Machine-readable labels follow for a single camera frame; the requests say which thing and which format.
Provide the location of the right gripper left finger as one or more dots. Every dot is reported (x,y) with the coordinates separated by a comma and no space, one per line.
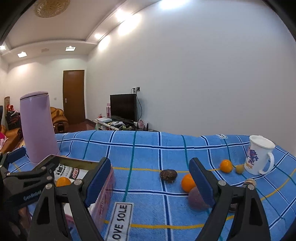
(49,220)

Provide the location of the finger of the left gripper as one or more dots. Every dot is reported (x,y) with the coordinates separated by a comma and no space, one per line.
(10,157)
(46,168)

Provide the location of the small yellow-green fruit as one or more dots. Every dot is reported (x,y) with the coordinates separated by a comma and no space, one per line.
(240,169)

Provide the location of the round purple fruit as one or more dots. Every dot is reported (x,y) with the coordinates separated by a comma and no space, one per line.
(196,201)

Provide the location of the small orange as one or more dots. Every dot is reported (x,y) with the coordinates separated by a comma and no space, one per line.
(226,166)

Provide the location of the large orange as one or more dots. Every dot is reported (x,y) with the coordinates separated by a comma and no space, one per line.
(187,183)

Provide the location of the dark brown wrinkled fruit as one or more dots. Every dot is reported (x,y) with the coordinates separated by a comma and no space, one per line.
(168,175)

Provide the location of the tan striped small fruit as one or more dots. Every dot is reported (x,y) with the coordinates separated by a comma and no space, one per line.
(249,181)

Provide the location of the pink metal tin tray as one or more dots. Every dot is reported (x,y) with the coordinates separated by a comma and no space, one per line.
(94,181)

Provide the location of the purple cylindrical kettle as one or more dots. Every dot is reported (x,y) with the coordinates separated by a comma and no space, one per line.
(37,126)

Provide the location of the brown wooden door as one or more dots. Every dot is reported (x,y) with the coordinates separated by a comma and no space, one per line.
(73,96)

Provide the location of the white tv stand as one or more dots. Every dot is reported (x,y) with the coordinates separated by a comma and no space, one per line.
(112,126)

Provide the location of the white printed mug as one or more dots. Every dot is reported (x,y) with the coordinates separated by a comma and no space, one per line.
(260,158)

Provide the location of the pink box beside television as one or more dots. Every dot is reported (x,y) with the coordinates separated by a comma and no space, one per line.
(108,110)

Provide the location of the blue plaid cloth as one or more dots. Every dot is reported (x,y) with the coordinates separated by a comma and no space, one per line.
(161,210)

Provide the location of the black television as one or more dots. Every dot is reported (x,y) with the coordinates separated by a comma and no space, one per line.
(123,106)

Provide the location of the gold ceiling lamp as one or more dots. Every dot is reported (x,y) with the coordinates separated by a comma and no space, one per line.
(50,8)

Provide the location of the wall power outlet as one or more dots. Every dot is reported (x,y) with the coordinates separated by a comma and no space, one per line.
(135,89)

